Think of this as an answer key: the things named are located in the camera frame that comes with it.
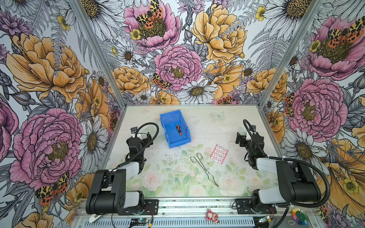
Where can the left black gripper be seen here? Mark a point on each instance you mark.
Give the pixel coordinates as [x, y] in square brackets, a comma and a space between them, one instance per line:
[146, 140]

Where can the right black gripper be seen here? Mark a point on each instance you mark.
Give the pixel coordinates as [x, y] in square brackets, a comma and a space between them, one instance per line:
[243, 139]

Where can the orange black handled screwdriver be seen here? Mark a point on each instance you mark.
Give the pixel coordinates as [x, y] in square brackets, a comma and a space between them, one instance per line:
[179, 130]

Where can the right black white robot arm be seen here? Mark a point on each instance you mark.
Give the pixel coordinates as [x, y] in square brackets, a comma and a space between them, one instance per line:
[296, 183]

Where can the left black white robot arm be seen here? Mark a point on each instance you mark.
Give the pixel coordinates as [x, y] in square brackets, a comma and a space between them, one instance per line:
[108, 194]

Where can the blue plastic bin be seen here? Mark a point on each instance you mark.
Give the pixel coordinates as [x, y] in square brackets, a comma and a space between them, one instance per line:
[169, 122]

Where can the pink dotted sticker sheet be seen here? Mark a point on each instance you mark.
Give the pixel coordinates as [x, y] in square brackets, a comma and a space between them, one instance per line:
[219, 154]

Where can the long metal tweezers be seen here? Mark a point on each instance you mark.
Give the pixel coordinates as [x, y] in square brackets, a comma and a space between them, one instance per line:
[198, 159]

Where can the right small circuit board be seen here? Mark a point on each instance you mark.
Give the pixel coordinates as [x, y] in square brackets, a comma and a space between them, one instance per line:
[265, 219]

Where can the left green circuit board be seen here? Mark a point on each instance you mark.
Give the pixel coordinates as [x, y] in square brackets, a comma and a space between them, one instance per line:
[140, 222]

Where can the multicolour round disc toy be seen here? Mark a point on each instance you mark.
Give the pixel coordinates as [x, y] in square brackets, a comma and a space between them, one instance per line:
[300, 217]

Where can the pink red small toy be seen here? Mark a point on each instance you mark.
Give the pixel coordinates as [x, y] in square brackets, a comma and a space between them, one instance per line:
[212, 216]

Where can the white stapler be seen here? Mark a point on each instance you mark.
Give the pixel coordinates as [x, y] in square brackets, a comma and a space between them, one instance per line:
[94, 217]

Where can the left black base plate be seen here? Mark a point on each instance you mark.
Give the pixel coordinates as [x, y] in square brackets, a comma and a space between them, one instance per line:
[145, 207]

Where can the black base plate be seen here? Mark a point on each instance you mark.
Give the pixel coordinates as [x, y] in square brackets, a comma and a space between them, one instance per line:
[145, 207]
[245, 206]

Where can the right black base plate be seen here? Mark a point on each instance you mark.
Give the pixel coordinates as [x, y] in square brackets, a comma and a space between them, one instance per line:
[245, 206]

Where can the white slotted cable duct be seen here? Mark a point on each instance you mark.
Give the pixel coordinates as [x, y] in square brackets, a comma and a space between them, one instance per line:
[185, 222]

